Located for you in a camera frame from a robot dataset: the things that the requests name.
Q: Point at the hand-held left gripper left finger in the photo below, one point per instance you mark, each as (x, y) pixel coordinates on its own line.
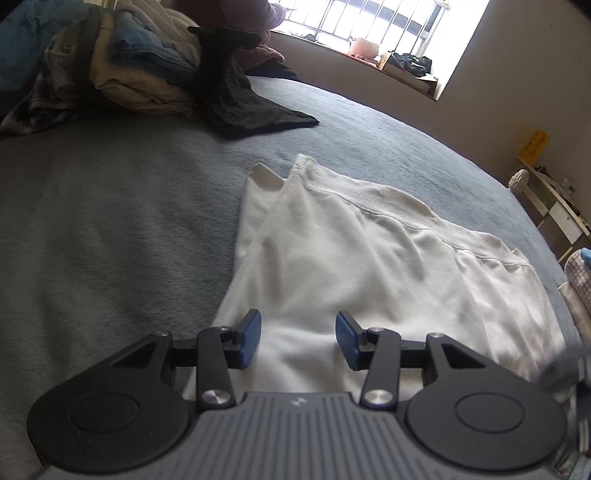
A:
(249, 340)

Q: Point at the cardboard box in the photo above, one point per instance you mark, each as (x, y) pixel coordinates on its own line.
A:
(411, 69)

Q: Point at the light blue cloth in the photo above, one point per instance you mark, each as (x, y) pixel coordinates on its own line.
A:
(586, 256)

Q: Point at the folded beige pants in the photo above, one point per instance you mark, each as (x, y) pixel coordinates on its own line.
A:
(138, 92)

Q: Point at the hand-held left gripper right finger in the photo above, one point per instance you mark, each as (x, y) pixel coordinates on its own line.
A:
(346, 340)

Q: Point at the crumpled white garment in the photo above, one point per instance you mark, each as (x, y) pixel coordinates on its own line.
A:
(161, 18)

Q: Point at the white sweatshirt with bear outline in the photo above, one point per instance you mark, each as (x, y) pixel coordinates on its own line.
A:
(369, 267)

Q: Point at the white shelf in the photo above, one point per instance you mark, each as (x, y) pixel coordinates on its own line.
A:
(558, 207)

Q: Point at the plaid cloth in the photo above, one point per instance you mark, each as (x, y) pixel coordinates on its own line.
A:
(41, 106)

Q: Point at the cream bedpost finial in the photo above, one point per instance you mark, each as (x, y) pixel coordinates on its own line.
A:
(518, 179)

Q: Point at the grey blanket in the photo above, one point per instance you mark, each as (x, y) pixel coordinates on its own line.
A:
(115, 221)

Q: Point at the pink pot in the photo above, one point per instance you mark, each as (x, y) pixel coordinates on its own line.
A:
(364, 47)

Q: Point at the black garment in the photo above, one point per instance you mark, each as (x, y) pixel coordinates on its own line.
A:
(244, 106)

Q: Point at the folded cream cloth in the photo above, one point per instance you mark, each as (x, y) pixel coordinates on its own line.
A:
(577, 309)

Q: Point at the window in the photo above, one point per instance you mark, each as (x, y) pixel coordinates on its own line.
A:
(392, 23)

